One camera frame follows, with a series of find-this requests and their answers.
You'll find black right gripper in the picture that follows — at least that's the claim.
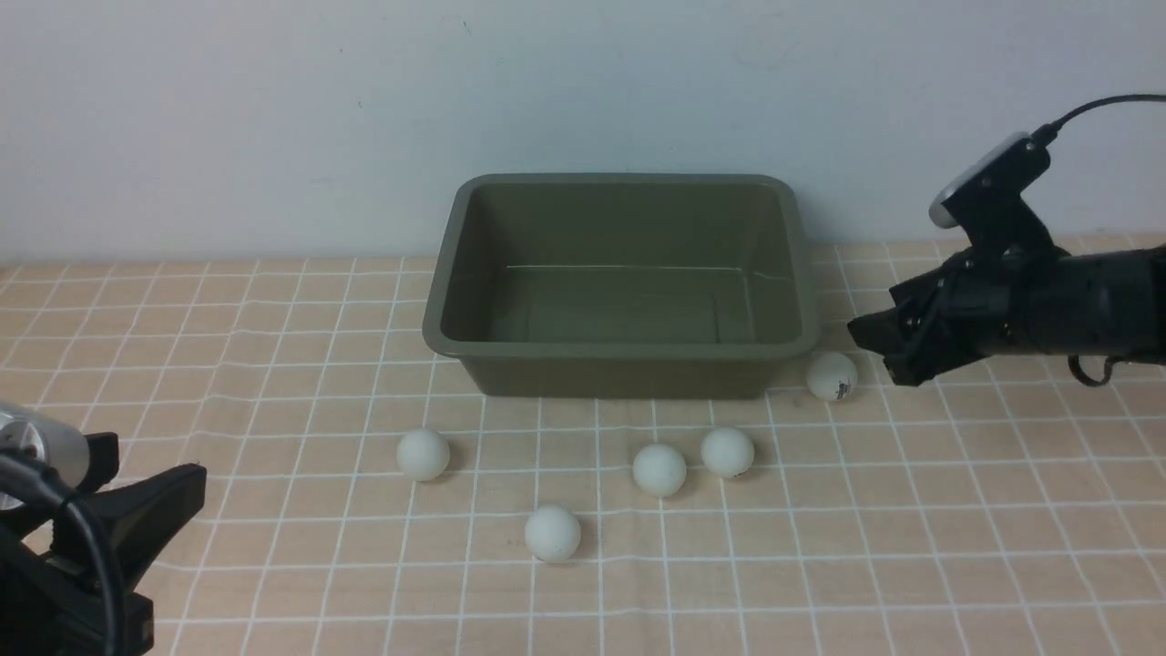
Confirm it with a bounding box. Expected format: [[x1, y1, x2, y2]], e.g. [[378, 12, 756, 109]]
[[848, 248, 1062, 387]]

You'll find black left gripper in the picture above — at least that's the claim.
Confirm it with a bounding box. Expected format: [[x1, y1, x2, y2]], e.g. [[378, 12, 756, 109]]
[[3, 433, 208, 655]]

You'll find white ball with red logo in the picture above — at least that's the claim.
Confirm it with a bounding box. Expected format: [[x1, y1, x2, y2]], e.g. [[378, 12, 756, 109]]
[[805, 352, 859, 402]]

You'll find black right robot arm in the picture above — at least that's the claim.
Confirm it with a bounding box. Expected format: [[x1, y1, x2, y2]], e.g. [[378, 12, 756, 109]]
[[848, 248, 1163, 387]]

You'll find orange checkered tablecloth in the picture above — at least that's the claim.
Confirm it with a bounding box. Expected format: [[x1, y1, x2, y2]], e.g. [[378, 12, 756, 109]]
[[1, 241, 1165, 655]]

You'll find olive green plastic bin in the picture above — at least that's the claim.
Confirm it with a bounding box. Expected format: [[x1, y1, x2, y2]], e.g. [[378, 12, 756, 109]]
[[422, 172, 822, 400]]

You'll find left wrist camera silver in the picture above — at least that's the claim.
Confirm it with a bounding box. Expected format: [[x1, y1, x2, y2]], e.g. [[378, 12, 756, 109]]
[[1, 400, 90, 487]]

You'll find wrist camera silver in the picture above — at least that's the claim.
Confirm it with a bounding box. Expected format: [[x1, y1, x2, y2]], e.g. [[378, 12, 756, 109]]
[[1, 400, 90, 487], [928, 132, 1058, 269]]

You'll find black left camera cable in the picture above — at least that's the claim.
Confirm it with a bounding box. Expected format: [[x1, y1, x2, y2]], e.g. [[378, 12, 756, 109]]
[[0, 451, 127, 656]]

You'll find black camera cable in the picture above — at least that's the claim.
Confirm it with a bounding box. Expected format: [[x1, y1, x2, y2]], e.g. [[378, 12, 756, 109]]
[[1030, 93, 1166, 147], [0, 451, 127, 656]]

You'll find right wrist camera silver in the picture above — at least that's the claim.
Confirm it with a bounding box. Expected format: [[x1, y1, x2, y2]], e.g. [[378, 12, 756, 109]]
[[928, 132, 1058, 269]]

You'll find black right camera cable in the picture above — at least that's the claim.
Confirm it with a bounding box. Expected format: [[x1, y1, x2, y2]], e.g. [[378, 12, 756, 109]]
[[1030, 93, 1166, 147]]

